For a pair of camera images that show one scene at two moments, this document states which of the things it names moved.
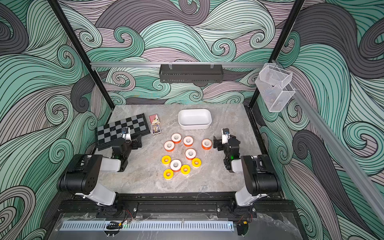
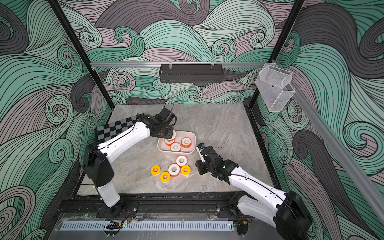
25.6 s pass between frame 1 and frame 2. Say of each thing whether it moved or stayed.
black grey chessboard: stayed
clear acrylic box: stayed
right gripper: moved
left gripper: moved
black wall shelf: stayed
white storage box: moved
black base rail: stayed
